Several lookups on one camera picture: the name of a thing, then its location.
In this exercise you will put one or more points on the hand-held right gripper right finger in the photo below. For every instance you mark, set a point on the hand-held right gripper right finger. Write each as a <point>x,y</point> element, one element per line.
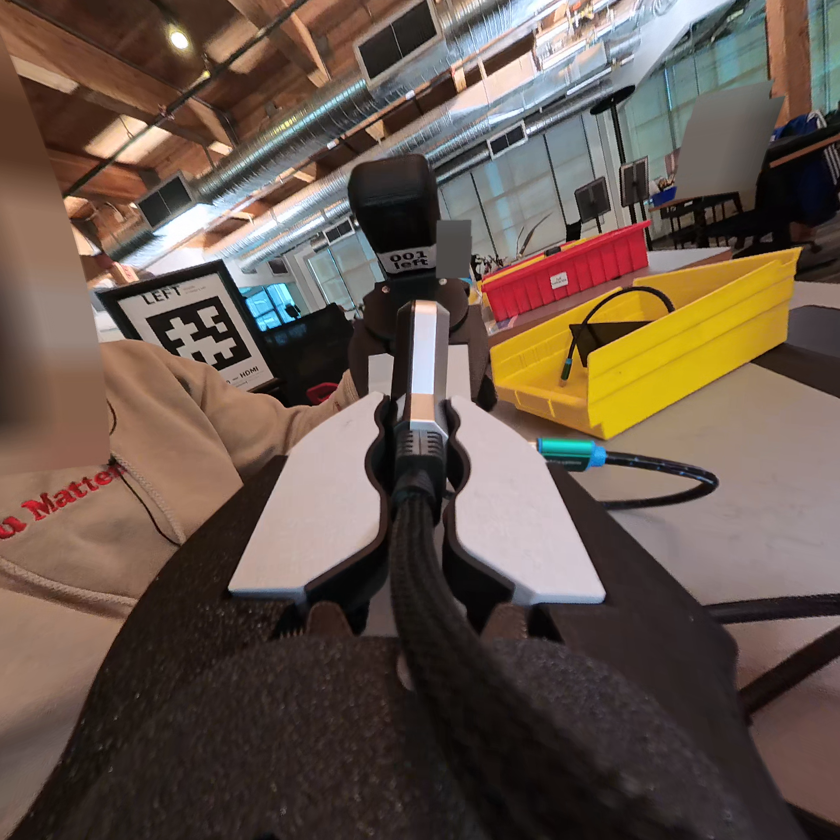
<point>525,525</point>

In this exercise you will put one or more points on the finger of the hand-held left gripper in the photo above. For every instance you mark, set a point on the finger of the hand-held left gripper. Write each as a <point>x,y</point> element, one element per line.
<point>380,375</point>

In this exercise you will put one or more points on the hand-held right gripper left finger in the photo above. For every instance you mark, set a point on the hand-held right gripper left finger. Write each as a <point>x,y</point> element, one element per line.
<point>315,512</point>

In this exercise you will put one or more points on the yellow plastic bin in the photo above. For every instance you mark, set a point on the yellow plastic bin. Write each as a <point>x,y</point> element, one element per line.
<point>689,354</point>

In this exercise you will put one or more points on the black monitor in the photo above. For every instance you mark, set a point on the black monitor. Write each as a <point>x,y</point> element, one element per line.
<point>308,348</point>

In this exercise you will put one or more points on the rectangular air vent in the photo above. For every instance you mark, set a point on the rectangular air vent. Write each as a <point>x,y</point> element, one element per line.
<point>400,39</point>
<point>164,200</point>
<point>506,139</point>

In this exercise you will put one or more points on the framed marker sign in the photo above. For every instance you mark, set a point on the framed marker sign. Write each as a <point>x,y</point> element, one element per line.
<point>197,328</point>

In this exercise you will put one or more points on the black tablet on pole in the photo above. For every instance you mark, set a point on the black tablet on pole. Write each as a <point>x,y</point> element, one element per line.
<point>635,177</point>
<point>592,197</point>

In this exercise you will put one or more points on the black bin divider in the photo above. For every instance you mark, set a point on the black bin divider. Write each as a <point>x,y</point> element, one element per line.
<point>604,334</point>

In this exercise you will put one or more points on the long red bin white label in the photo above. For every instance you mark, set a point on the long red bin white label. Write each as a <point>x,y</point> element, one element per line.
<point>590,269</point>

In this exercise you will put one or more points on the black floor lamp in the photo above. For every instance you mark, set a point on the black floor lamp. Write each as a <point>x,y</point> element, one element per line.
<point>613,98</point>

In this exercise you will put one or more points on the person's beige hoodie torso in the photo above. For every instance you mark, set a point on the person's beige hoodie torso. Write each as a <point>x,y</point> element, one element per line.
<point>65,590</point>

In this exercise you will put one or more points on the round ceiling lamp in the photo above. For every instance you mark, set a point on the round ceiling lamp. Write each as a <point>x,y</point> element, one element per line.
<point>178,38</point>

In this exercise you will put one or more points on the silver air duct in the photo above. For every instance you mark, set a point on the silver air duct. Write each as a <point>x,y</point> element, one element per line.
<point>315,124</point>

